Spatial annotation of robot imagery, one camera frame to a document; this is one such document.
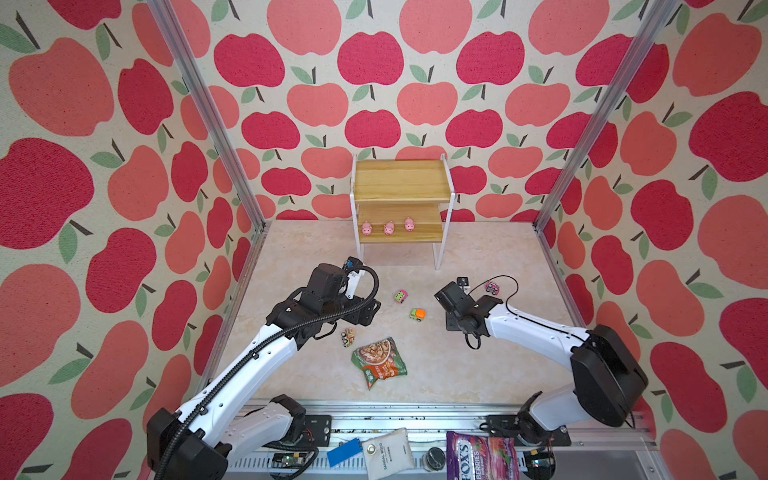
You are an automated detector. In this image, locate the front aluminium rail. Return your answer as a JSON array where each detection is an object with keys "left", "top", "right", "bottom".
[{"left": 221, "top": 400, "right": 672, "bottom": 479}]

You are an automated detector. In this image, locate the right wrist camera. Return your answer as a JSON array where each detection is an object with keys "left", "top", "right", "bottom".
[{"left": 456, "top": 276, "right": 470, "bottom": 294}]

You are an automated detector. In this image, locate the left aluminium frame post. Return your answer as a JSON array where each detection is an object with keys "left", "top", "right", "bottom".
[{"left": 145, "top": 0, "right": 268, "bottom": 234}]

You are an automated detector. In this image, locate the wooden two-tier shelf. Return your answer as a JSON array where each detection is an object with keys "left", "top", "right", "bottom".
[{"left": 349, "top": 155, "right": 457, "bottom": 269}]

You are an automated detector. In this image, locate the blue card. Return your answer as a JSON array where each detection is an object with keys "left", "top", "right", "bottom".
[{"left": 327, "top": 438, "right": 363, "bottom": 469}]

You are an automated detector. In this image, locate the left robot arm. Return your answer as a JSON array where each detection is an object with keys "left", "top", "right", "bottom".
[{"left": 146, "top": 257, "right": 381, "bottom": 479}]

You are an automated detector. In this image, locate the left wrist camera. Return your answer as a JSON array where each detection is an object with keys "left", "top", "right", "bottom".
[{"left": 344, "top": 257, "right": 365, "bottom": 299}]

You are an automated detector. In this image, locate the right aluminium frame post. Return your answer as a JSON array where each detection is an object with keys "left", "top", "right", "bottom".
[{"left": 532, "top": 0, "right": 685, "bottom": 233}]

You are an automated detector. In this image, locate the white paper packet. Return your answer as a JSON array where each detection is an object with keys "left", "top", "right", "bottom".
[{"left": 361, "top": 428, "right": 415, "bottom": 480}]

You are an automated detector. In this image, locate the purple Fox's candy bag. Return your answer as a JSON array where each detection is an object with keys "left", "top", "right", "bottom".
[{"left": 446, "top": 431, "right": 520, "bottom": 480}]

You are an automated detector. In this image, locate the aluminium frame post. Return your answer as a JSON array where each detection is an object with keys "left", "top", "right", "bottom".
[
  {"left": 145, "top": 0, "right": 268, "bottom": 234},
  {"left": 532, "top": 0, "right": 685, "bottom": 233}
]

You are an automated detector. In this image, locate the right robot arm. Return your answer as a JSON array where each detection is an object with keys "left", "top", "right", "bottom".
[{"left": 435, "top": 281, "right": 648, "bottom": 446}]

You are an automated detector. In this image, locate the green orange mixer truck toy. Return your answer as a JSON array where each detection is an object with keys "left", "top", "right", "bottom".
[{"left": 409, "top": 308, "right": 426, "bottom": 322}]

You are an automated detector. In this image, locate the green snack bag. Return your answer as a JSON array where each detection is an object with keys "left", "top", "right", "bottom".
[{"left": 351, "top": 337, "right": 408, "bottom": 390}]

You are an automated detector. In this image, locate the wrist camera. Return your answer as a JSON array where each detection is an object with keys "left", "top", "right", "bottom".
[
  {"left": 344, "top": 257, "right": 365, "bottom": 299},
  {"left": 456, "top": 276, "right": 470, "bottom": 294}
]

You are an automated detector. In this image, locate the round metal can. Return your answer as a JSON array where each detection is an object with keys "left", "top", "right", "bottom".
[{"left": 422, "top": 447, "right": 446, "bottom": 472}]

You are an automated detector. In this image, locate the pink green truck toy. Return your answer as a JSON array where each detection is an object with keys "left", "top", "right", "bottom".
[{"left": 394, "top": 290, "right": 408, "bottom": 304}]

